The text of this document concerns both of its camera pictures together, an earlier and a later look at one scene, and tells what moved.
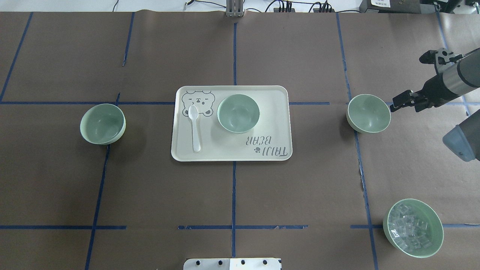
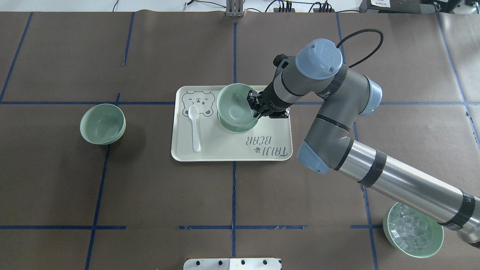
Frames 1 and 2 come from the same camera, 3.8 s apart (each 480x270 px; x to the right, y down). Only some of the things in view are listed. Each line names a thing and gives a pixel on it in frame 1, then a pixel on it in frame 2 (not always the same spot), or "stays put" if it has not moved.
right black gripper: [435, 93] to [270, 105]
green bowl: [366, 113] to [233, 108]
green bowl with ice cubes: [413, 228] stays put
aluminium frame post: [234, 8] stays put
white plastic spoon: [193, 111] stays put
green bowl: [102, 124] stays put
